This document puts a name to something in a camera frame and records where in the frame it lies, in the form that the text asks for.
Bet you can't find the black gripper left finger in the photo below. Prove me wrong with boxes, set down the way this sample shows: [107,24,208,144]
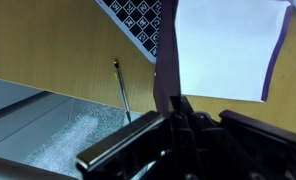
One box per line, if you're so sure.
[76,111,170,180]

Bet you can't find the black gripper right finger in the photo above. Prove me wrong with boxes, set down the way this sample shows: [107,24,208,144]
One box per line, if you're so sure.
[219,110,296,180]

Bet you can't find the purple paper folder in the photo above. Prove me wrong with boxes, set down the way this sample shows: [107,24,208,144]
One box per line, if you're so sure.
[154,0,293,112]

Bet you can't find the silver pen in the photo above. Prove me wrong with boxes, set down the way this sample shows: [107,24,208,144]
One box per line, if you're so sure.
[113,59,132,123]

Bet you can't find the checkered calibration board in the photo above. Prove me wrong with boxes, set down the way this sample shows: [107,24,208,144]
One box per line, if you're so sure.
[95,0,162,64]

